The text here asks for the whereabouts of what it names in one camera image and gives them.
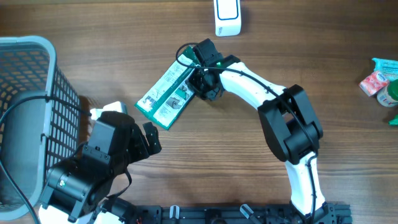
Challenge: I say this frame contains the green 3M glove package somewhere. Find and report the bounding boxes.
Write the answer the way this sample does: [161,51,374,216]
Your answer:
[135,47,198,130]

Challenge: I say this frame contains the orange Kleenex tissue pack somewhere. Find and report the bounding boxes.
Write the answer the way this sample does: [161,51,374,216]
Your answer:
[359,70,389,96]

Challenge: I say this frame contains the white jar green lid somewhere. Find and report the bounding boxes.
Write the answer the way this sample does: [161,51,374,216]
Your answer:
[377,80,398,107]

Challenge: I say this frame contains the teal wet wipes pack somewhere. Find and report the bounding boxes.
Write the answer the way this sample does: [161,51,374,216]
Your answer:
[372,58,398,82]

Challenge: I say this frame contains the yellow bottle green cap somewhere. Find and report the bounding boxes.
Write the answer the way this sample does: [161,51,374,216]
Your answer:
[388,115,398,126]

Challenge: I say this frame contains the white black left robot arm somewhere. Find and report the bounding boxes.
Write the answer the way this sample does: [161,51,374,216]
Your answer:
[39,111,162,223]

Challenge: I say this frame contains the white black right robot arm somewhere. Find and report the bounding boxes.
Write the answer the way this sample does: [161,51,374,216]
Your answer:
[189,54,326,223]

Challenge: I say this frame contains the white barcode scanner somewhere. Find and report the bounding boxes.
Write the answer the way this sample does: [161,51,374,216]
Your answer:
[213,0,242,37]

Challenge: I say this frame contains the grey plastic mesh basket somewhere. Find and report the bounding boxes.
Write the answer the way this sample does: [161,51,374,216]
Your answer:
[1,35,81,221]

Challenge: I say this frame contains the black right camera cable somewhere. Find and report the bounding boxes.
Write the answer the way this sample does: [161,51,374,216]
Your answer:
[175,42,320,224]

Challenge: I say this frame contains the black camera cable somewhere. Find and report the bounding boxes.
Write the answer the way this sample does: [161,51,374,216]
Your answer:
[175,42,320,224]
[0,95,93,224]

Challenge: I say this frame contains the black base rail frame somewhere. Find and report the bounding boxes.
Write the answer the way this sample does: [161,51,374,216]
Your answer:
[93,202,354,224]

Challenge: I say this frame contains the black left camera cable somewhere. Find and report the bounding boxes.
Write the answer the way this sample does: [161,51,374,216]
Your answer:
[0,95,93,224]

